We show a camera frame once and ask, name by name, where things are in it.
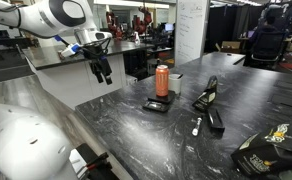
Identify white marker pen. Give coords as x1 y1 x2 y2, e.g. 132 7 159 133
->
191 116 203 137

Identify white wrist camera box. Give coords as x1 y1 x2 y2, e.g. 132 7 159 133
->
59 42 84 60

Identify red and black cables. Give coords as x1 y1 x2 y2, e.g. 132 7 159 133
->
75 143 121 180

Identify white whiteboard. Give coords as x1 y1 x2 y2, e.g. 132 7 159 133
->
174 0 211 67

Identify white spray bottle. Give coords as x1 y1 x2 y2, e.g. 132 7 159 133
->
133 31 141 47

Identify cardboard box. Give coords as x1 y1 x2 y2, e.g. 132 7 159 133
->
220 40 242 55

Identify computer monitor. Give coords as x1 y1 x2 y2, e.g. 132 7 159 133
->
164 22 175 33

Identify white island counter dark top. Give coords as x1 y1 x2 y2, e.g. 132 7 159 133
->
21 39 155 110

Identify black digital scale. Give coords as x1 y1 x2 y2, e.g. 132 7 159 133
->
142 89 177 114

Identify red background robot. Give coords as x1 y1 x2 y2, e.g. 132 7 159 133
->
105 9 124 40
131 5 154 35

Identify black flat case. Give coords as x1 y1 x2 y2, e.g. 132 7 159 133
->
207 108 226 131

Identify black bag with yellow print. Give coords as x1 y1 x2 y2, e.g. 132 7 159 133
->
230 123 292 178

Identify black stapler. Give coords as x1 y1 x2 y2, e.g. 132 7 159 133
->
191 75 219 113

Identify orange drink can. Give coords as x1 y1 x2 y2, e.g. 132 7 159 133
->
155 64 171 98

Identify black curtain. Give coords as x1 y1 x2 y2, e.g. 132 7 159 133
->
205 4 264 54

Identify black office chair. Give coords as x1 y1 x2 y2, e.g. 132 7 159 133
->
250 31 287 70

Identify grey cup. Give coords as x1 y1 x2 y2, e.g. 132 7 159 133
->
168 73 184 96

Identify black table mat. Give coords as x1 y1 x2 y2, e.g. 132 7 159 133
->
267 79 292 112

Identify seated person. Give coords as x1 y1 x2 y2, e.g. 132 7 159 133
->
249 12 287 44

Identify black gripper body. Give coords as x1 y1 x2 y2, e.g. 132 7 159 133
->
82 42 113 74

